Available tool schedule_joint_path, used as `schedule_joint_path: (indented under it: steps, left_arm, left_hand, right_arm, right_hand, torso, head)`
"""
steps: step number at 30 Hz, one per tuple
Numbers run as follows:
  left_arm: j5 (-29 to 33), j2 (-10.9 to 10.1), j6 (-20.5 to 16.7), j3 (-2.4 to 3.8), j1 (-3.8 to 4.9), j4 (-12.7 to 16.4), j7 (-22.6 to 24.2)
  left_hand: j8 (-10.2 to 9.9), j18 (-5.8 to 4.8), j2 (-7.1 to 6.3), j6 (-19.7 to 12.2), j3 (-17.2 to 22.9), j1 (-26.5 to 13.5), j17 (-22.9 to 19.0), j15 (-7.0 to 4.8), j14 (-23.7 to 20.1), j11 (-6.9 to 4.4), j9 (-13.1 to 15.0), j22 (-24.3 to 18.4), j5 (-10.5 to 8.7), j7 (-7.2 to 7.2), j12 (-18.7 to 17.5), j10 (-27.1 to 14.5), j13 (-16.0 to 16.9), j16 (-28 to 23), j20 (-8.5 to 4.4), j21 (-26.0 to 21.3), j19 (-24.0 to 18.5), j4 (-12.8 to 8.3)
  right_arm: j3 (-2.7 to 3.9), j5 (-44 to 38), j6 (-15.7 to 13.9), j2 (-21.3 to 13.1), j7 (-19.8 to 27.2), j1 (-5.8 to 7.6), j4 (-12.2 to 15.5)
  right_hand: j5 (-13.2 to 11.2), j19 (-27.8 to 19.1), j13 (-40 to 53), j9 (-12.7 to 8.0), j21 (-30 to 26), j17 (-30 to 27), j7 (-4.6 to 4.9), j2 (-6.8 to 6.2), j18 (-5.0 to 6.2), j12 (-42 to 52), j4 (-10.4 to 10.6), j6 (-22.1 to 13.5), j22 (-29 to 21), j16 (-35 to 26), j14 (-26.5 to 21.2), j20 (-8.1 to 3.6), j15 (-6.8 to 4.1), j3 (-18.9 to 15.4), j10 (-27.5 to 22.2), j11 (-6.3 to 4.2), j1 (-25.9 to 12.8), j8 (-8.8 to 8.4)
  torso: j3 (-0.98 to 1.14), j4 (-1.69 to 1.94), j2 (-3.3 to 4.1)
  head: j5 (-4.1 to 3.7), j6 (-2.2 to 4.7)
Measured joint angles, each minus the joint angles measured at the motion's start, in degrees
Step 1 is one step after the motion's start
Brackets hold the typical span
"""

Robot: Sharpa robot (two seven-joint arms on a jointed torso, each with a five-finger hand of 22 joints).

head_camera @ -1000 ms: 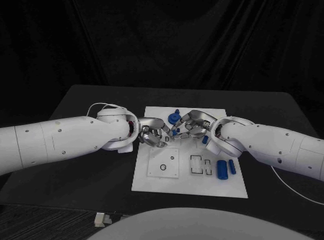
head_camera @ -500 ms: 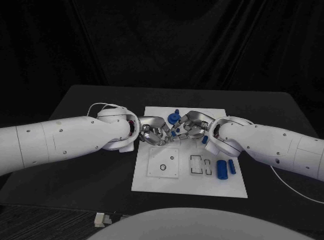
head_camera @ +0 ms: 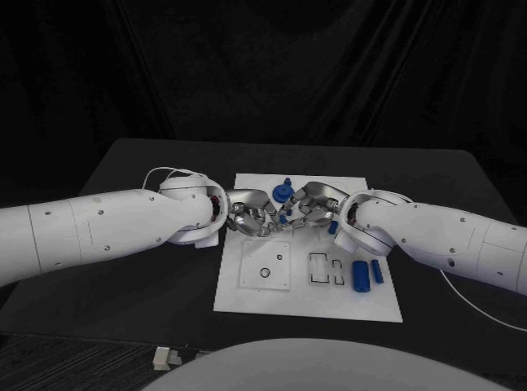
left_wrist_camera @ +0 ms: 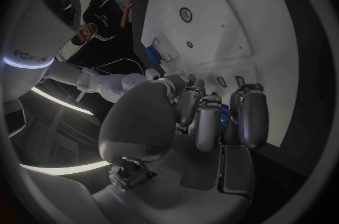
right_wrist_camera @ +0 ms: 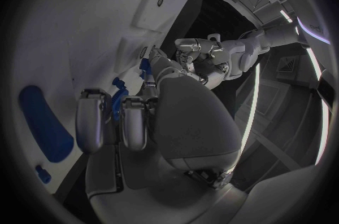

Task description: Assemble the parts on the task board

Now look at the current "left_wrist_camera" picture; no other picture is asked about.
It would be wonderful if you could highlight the large blue cylinder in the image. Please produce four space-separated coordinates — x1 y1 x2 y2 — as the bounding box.
144 45 163 66

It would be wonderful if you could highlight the white cable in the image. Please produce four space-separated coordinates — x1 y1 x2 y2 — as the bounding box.
89 58 146 76

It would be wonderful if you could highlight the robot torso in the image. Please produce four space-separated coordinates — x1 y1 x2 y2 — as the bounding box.
0 0 136 103

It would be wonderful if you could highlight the person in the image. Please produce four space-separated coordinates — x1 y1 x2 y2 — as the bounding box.
69 0 146 78

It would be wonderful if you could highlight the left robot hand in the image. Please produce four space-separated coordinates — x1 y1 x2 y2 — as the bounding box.
92 73 270 224

